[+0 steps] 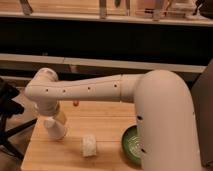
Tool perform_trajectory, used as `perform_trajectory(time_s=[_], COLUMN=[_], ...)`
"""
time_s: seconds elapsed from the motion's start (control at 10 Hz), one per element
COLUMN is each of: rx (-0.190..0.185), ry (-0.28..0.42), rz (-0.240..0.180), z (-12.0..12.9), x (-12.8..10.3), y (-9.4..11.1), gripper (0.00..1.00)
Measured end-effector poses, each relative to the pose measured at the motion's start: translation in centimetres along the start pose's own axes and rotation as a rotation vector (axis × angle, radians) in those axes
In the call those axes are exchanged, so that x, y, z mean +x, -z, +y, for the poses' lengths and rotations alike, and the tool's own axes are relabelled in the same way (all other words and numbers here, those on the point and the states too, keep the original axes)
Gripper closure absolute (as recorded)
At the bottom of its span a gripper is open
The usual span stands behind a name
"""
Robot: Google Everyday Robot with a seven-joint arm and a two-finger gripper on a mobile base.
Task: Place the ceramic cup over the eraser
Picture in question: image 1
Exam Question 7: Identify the white ceramic cup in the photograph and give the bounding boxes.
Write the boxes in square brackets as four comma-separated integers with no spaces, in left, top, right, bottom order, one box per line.
[82,134,97,157]

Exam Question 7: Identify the dark box at right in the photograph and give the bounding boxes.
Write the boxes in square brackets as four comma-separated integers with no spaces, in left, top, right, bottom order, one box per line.
[191,59,213,167]

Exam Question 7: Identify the black chair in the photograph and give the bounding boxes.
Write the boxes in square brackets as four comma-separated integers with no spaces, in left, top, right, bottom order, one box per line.
[0,77,36,160]

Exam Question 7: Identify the green bowl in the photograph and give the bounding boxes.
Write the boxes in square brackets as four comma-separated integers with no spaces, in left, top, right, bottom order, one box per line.
[121,125,141,166]

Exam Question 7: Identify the wooden shelf rail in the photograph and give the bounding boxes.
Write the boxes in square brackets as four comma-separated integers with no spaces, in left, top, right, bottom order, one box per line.
[0,53,205,73]

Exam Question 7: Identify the small red object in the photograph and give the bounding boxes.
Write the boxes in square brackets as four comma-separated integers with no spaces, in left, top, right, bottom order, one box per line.
[73,101,79,107]

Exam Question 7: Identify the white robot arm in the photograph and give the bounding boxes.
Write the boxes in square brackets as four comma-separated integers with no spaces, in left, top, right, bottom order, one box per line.
[25,68,203,171]

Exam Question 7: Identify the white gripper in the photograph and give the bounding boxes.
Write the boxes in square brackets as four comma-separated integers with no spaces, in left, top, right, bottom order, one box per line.
[43,112,67,140]

